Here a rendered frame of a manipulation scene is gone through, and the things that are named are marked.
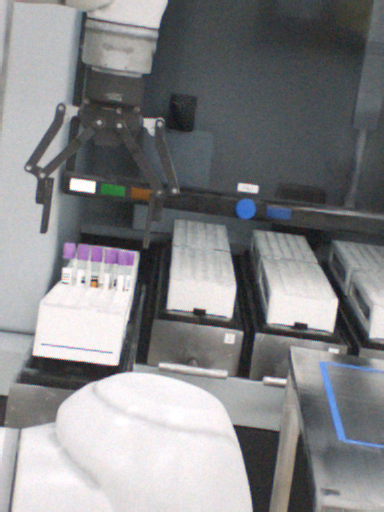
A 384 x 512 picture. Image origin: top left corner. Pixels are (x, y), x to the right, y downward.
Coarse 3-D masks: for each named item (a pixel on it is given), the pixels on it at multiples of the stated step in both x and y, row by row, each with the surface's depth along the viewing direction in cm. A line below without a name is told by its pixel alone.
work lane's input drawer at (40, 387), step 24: (144, 288) 221; (24, 360) 168; (48, 360) 170; (72, 360) 171; (120, 360) 169; (24, 384) 157; (48, 384) 157; (72, 384) 157; (24, 408) 157; (48, 408) 157
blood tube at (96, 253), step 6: (96, 252) 184; (90, 258) 185; (96, 258) 184; (96, 264) 184; (90, 270) 185; (96, 270) 184; (90, 276) 185; (96, 276) 184; (90, 282) 185; (96, 282) 184; (96, 288) 185
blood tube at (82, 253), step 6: (78, 246) 184; (84, 246) 185; (78, 252) 184; (84, 252) 184; (78, 258) 184; (84, 258) 184; (78, 264) 184; (84, 264) 184; (78, 270) 184; (84, 270) 184; (78, 276) 184; (84, 276) 185; (78, 282) 184; (84, 282) 185
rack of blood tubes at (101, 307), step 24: (72, 288) 179; (48, 312) 159; (72, 312) 159; (96, 312) 159; (120, 312) 159; (48, 336) 159; (72, 336) 159; (96, 336) 159; (120, 336) 160; (96, 360) 159
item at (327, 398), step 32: (320, 352) 187; (288, 384) 187; (320, 384) 170; (352, 384) 172; (288, 416) 187; (320, 416) 156; (352, 416) 158; (288, 448) 188; (320, 448) 144; (352, 448) 146; (288, 480) 189; (320, 480) 134; (352, 480) 135
